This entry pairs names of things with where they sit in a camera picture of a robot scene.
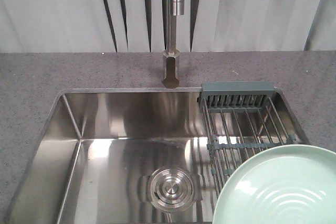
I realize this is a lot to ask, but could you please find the grey blue dish drying rack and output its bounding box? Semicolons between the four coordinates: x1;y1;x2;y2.
197;81;307;194

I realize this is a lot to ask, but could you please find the stainless steel sink basin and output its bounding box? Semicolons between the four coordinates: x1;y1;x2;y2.
5;88;219;223

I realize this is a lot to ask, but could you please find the steel kitchen faucet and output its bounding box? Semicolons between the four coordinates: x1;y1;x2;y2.
162;0;185;89

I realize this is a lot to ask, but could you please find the mint green round plate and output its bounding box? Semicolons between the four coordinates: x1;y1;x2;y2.
213;144;335;223

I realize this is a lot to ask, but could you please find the white pleated curtain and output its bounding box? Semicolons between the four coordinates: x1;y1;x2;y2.
1;0;335;53

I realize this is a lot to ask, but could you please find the round steel sink drain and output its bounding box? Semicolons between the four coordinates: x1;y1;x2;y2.
137;166;203;214

